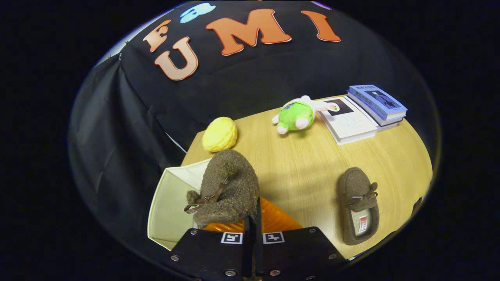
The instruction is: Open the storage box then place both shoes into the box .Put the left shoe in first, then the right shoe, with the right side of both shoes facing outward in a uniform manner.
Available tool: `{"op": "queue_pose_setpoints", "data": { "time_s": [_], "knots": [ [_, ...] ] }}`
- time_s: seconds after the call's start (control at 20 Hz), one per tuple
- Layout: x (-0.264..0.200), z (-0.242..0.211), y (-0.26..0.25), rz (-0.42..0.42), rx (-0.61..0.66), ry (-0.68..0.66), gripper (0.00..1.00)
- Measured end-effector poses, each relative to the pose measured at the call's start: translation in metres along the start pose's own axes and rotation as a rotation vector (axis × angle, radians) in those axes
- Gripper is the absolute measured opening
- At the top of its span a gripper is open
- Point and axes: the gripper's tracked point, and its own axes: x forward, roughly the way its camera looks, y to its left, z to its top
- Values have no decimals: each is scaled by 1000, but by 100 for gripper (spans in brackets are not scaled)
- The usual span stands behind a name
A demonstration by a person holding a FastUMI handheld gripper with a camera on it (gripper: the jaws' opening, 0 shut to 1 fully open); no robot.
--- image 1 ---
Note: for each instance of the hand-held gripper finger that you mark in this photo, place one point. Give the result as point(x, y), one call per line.
point(249, 249)
point(259, 249)

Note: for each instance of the brown fuzzy shoe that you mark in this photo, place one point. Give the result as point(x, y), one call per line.
point(234, 187)
point(357, 187)

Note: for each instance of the grey fabric storage box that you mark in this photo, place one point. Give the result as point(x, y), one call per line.
point(168, 203)

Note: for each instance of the yellow round plush toy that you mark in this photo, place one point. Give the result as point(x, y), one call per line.
point(219, 134)

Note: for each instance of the green and pink plush toy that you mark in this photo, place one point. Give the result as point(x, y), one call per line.
point(295, 115)

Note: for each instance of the white cover book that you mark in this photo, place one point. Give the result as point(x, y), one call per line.
point(349, 123)

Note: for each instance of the black backdrop cloth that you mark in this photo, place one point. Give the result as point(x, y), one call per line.
point(254, 78)

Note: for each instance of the light blue book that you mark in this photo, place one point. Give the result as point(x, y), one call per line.
point(390, 123)

